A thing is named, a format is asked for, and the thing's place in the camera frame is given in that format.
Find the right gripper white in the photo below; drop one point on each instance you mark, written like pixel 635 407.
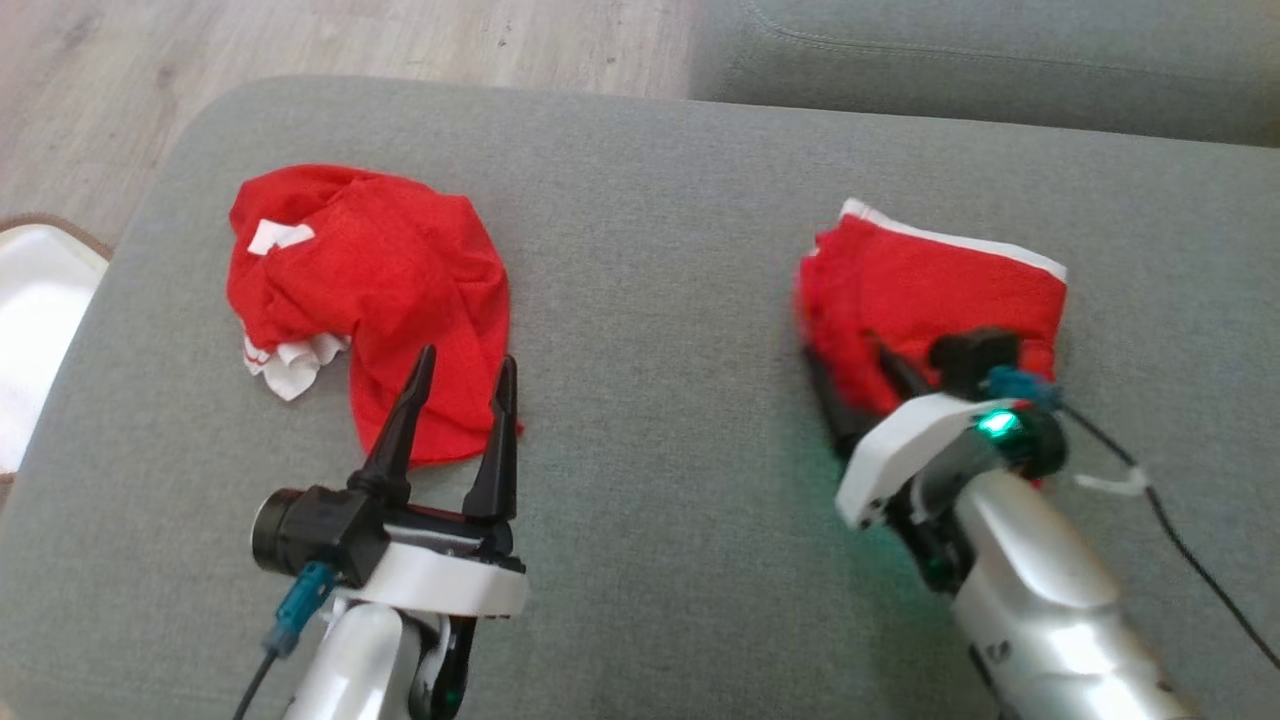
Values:
pixel 900 450

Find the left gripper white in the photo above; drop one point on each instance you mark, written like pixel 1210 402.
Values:
pixel 450 580

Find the red shorts white stripe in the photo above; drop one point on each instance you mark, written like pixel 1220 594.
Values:
pixel 930 290

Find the red white basketball jersey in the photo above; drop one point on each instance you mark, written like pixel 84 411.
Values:
pixel 400 270

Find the grey fabric sofa seat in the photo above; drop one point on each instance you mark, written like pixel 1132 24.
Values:
pixel 650 300

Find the grey sofa back cushion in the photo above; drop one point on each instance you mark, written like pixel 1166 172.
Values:
pixel 1000 60

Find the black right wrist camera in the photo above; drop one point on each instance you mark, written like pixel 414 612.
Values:
pixel 975 355

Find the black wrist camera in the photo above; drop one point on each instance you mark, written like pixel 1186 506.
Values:
pixel 320 530
pixel 975 355

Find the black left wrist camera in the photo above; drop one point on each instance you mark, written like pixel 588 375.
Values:
pixel 320 530

